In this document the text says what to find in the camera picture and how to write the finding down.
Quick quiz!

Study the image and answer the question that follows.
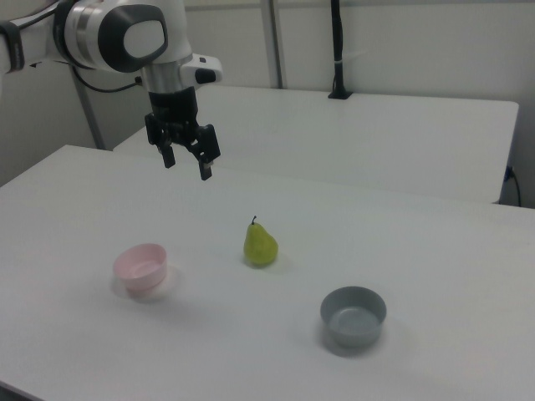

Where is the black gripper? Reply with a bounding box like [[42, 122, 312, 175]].
[[144, 86, 222, 182]]

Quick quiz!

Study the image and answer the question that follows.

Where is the green pear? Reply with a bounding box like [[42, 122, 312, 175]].
[[243, 215, 280, 269]]

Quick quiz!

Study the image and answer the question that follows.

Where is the pink plastic bowl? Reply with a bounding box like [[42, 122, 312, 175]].
[[113, 243, 169, 292]]

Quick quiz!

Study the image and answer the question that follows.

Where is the grey plastic bowl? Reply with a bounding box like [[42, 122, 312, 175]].
[[319, 285, 388, 348]]

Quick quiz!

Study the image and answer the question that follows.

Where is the grey partition post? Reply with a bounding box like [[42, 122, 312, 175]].
[[261, 0, 290, 89], [74, 69, 106, 151]]

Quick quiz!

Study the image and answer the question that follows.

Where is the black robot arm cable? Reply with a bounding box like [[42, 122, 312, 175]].
[[69, 64, 144, 94]]

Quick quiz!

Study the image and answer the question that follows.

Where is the black clamped camera pole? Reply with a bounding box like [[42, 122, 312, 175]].
[[327, 0, 354, 100]]

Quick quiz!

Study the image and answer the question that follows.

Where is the black cable with blue plug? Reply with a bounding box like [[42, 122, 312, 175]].
[[503, 165, 522, 207]]

